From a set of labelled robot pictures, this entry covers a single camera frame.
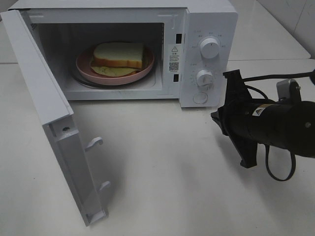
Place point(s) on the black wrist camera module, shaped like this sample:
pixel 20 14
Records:
pixel 288 91

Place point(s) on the round door release button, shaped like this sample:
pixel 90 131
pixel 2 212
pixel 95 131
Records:
pixel 200 98

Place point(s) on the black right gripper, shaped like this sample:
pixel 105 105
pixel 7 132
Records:
pixel 236 119

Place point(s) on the warning label sticker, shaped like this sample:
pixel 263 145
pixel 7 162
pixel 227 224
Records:
pixel 174 56

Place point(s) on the upper white power knob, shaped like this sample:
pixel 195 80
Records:
pixel 209 47

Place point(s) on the pink round plate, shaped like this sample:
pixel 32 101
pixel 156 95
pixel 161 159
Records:
pixel 83 71

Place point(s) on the white microwave oven body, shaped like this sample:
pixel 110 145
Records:
pixel 67 27

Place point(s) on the white microwave door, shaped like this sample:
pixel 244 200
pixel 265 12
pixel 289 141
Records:
pixel 55 114

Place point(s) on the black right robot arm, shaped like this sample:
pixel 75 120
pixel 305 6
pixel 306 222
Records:
pixel 288 124

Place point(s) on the white bread sandwich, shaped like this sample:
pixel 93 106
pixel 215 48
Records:
pixel 117 59

